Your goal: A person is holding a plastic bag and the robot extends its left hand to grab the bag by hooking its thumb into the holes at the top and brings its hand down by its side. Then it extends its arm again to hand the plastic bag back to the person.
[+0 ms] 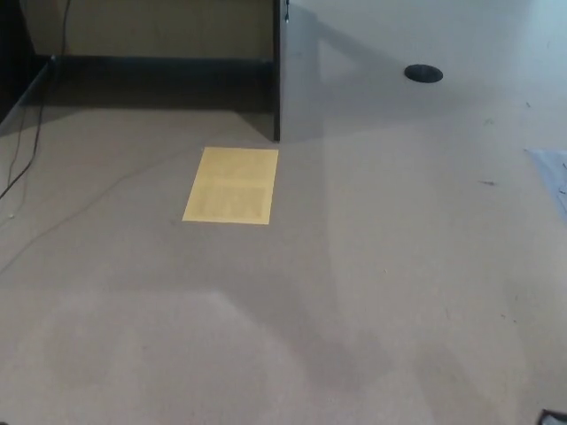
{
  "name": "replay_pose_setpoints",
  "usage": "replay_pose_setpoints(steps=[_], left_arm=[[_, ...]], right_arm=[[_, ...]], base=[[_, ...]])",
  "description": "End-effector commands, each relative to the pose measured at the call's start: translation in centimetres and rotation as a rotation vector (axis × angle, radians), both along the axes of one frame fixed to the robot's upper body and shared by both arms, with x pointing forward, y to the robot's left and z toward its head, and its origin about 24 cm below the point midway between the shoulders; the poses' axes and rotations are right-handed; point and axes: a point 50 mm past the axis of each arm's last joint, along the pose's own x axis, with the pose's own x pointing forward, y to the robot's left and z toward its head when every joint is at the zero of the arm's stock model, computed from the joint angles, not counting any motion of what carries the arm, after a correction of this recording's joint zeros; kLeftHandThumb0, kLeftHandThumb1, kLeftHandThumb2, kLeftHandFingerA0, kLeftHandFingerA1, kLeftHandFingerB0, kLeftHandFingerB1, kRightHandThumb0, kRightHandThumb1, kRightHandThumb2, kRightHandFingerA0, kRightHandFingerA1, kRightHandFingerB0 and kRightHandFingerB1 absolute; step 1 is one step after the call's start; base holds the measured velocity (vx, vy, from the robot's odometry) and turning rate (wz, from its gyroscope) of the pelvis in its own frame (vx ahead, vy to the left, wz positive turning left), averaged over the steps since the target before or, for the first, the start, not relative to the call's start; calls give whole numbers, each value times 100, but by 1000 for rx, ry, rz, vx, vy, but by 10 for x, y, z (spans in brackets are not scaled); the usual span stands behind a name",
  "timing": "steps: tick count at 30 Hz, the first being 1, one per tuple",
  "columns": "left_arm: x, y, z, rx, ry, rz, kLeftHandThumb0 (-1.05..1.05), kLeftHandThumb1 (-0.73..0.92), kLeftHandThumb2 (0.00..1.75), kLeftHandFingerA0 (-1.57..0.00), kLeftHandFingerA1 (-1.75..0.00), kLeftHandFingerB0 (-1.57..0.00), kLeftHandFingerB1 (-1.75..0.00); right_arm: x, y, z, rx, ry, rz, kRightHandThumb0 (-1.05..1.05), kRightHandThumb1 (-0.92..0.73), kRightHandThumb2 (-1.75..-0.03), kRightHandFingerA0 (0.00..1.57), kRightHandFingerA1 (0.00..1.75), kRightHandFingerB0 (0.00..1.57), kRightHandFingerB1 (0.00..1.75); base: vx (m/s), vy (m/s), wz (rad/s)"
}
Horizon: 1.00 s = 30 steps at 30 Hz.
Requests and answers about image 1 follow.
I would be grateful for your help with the dark object with light rim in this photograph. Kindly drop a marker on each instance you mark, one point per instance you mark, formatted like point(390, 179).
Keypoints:
point(554, 418)

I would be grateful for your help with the grey desk side panel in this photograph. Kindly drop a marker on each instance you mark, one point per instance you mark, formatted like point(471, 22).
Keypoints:
point(299, 71)

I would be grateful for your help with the clear plastic sheet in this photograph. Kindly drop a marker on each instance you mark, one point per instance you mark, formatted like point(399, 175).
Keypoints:
point(551, 170)

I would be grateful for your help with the black round floor cover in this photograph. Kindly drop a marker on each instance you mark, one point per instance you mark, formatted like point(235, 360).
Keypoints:
point(423, 73)

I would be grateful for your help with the tan wooden desk back panel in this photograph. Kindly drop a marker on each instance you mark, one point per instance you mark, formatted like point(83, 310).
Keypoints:
point(155, 26)

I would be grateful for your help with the black cabinet with grey base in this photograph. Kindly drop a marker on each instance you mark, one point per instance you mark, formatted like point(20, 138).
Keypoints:
point(13, 53)

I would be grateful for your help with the yellow paper sheet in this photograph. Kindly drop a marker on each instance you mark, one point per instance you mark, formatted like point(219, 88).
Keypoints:
point(230, 186)

